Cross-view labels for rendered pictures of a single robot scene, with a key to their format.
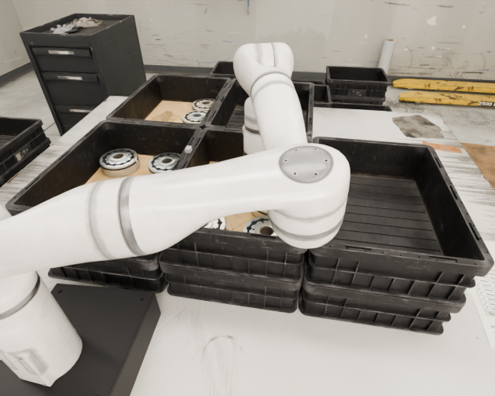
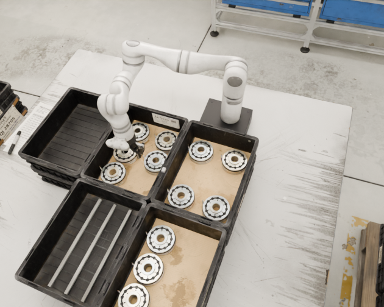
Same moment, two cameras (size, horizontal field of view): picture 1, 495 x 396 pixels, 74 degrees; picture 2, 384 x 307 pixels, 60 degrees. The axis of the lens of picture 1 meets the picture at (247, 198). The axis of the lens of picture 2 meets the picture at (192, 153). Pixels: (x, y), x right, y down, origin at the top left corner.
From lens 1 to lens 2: 152 cm
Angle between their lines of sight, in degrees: 83
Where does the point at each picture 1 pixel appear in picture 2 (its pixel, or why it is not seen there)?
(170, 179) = (168, 50)
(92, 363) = (215, 111)
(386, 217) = (72, 141)
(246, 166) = (147, 46)
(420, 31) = not seen: outside the picture
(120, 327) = (206, 120)
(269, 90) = (125, 74)
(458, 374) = not seen: hidden behind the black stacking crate
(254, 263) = (149, 120)
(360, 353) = not seen: hidden behind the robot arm
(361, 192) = (71, 160)
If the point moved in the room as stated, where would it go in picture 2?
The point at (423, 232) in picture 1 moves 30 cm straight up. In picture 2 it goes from (64, 130) to (34, 83)
